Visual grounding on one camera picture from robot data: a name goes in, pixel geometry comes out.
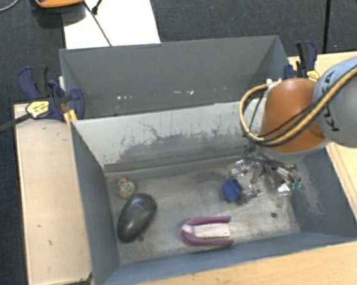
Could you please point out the small blue block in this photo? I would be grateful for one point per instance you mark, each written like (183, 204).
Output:
(231, 190)

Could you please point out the black computer mouse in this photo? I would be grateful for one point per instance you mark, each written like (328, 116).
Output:
(136, 217)

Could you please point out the speckled beige ball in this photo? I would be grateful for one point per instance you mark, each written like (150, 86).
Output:
(126, 187)

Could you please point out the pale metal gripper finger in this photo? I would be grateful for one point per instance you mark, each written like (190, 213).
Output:
(241, 168)
(253, 190)

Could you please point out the pale wood board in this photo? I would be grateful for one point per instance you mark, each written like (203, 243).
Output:
(50, 202)

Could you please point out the grey metal bin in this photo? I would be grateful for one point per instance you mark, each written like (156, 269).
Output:
(173, 74)

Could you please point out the purple and white tool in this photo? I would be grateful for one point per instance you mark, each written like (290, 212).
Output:
(207, 232)

